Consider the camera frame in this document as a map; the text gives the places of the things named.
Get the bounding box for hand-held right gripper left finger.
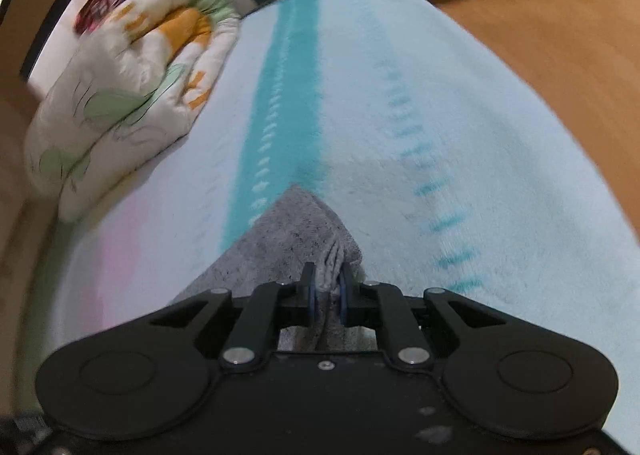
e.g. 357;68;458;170
150;262;318;368

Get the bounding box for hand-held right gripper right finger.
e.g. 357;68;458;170
337;262;506;368

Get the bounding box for grey pants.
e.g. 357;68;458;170
170;185;378;353

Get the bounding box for mint striped bed blanket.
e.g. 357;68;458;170
10;0;640;336

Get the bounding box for leaf print folded quilt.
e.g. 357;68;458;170
22;0;241;223

